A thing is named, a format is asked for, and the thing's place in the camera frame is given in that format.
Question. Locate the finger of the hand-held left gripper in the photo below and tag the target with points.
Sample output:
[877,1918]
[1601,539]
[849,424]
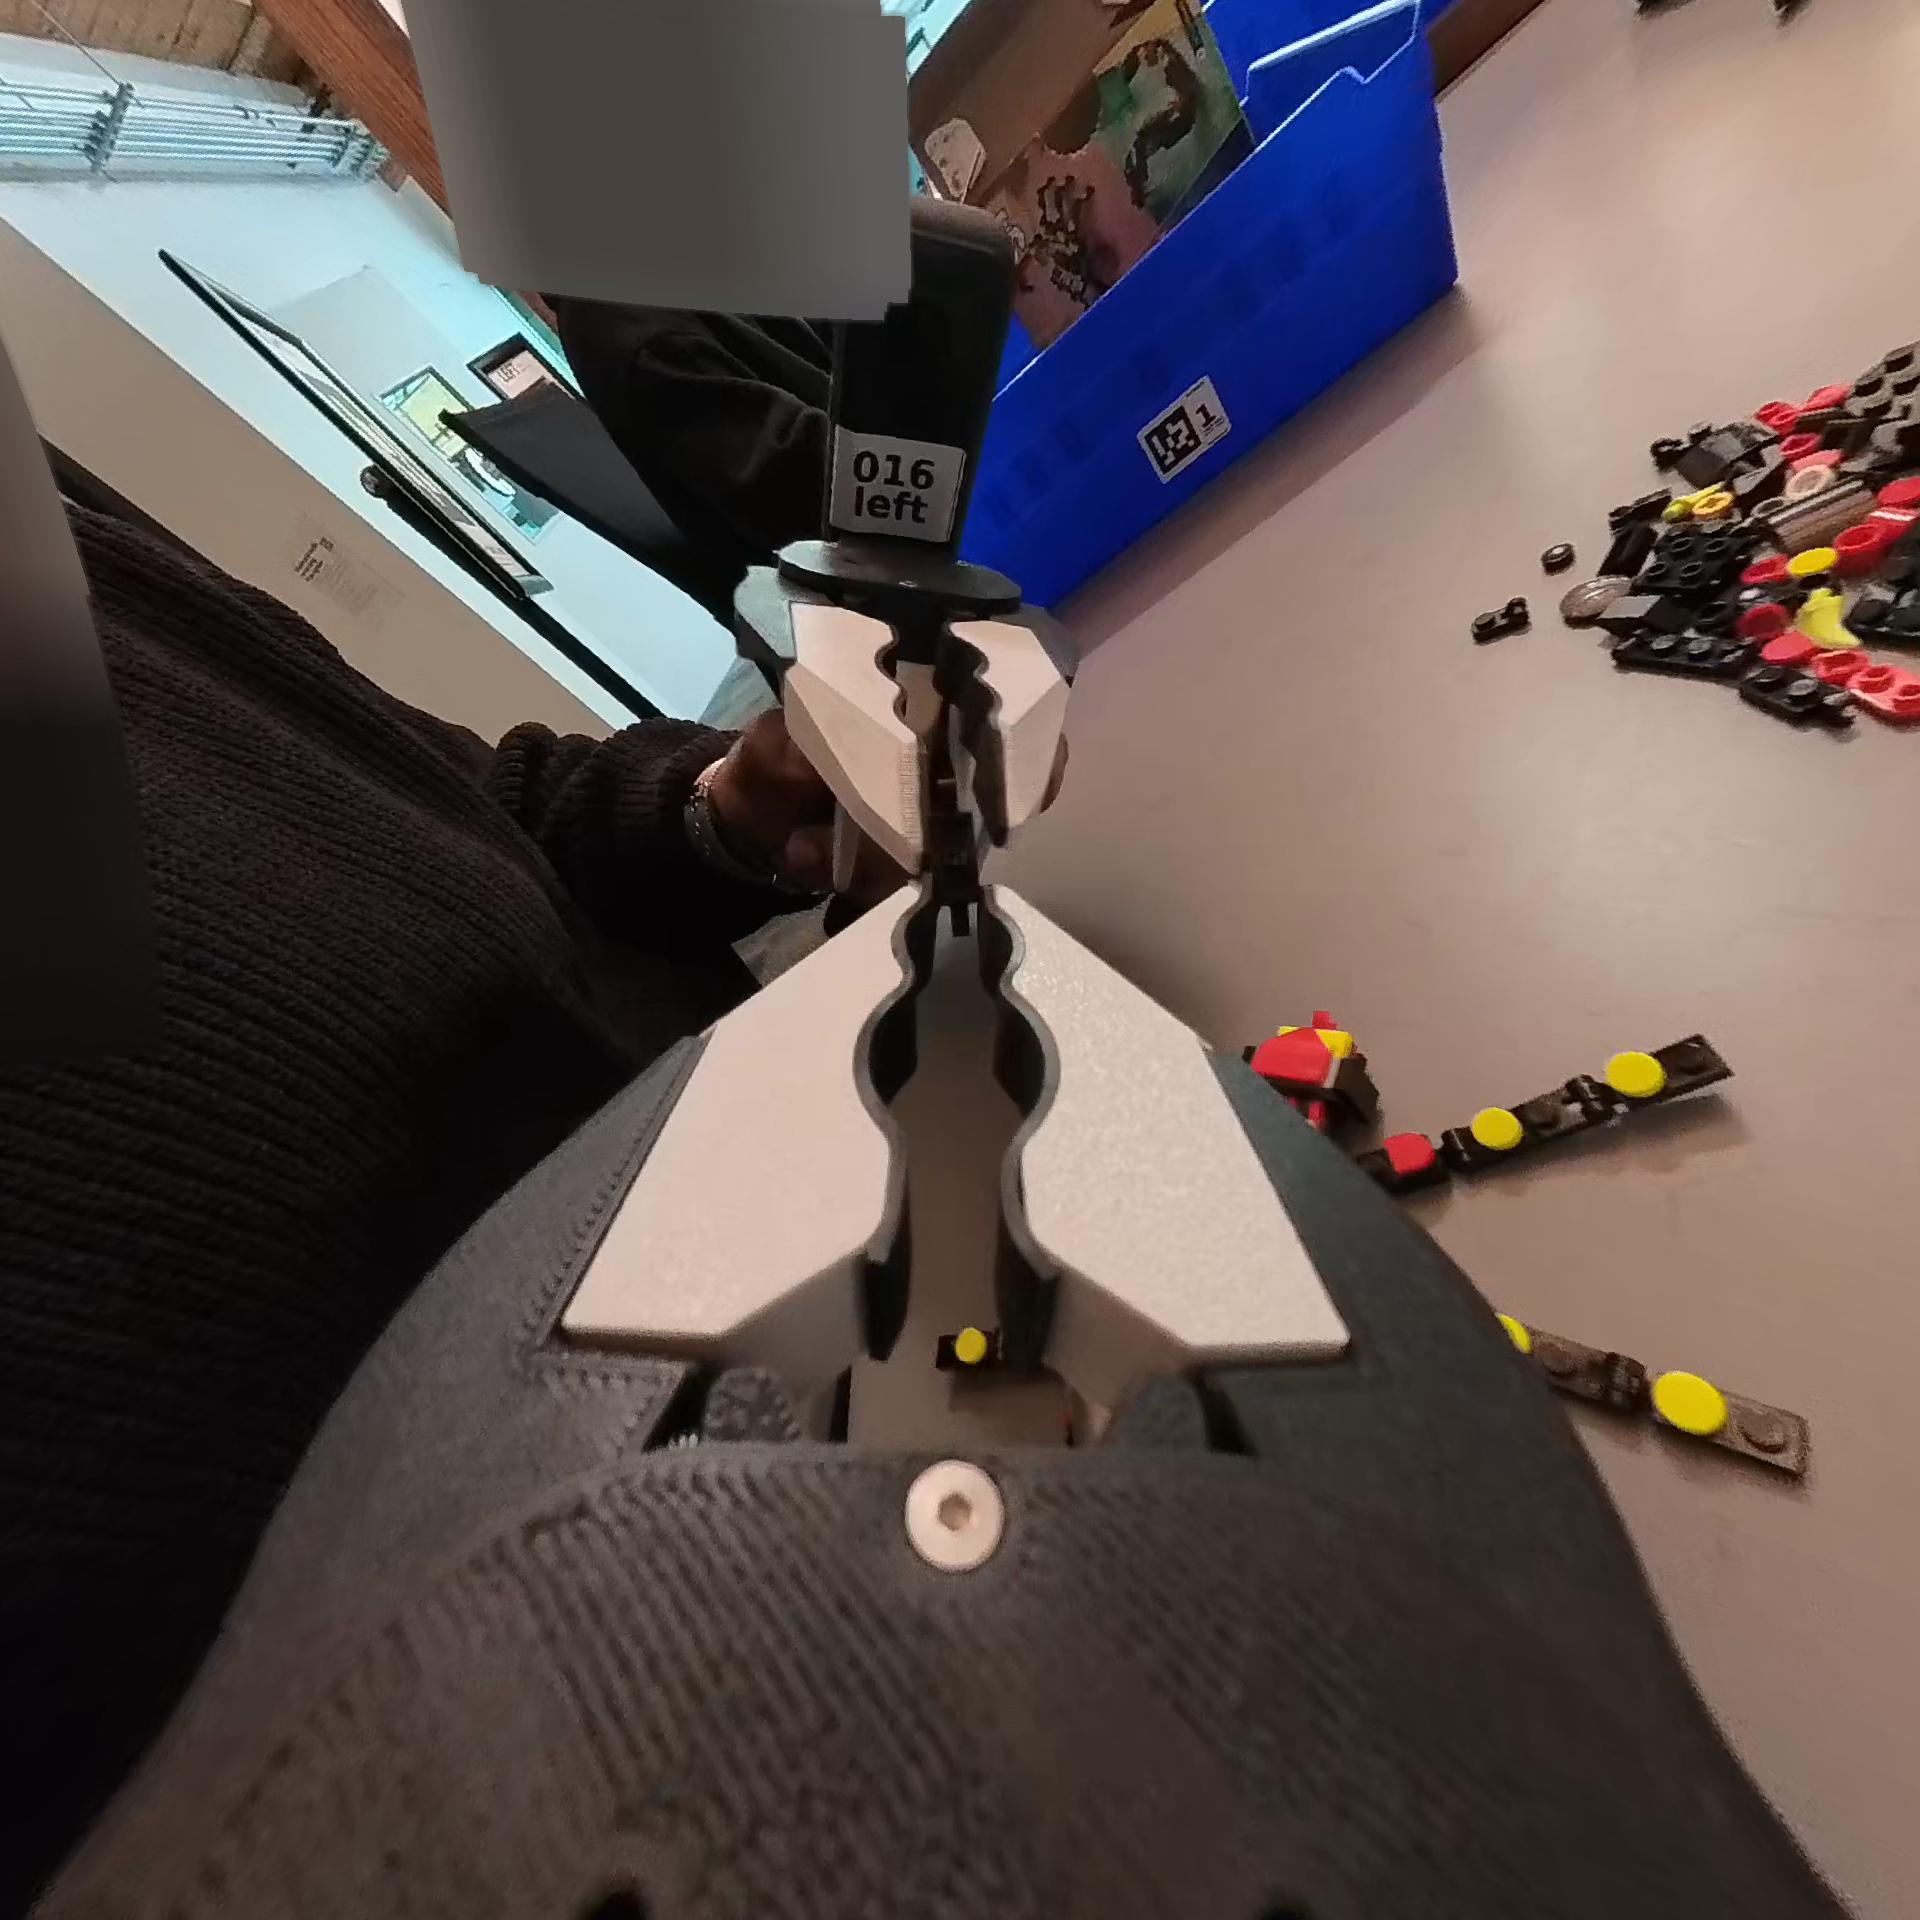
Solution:
[849,705]
[1026,705]

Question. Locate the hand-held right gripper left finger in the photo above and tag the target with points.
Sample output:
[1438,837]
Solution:
[734,1201]

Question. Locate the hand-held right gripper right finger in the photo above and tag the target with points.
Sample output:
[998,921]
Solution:
[1185,1201]

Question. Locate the small black hinge lego plate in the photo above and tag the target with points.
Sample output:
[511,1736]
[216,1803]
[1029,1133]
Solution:
[949,885]

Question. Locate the black yellow red lego model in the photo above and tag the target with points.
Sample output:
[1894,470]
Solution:
[1500,1125]

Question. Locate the black clip lego piece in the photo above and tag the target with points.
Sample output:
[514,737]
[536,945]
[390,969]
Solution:
[1500,618]

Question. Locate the grey dome lego piece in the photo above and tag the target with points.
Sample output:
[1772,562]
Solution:
[1589,600]

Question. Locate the pile of loose lego pieces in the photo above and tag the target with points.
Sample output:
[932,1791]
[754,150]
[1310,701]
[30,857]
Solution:
[1800,569]

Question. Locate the printed cardboard box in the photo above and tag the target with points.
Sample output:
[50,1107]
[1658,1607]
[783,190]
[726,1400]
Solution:
[1109,135]

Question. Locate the blue plastic bin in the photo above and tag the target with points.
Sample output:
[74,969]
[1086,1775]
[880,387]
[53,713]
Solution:
[1277,301]

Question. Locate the person's black knit clothing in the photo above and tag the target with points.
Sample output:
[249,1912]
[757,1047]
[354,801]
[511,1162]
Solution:
[300,1050]

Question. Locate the black framed glass panel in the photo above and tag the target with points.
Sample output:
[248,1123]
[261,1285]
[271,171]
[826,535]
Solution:
[376,435]

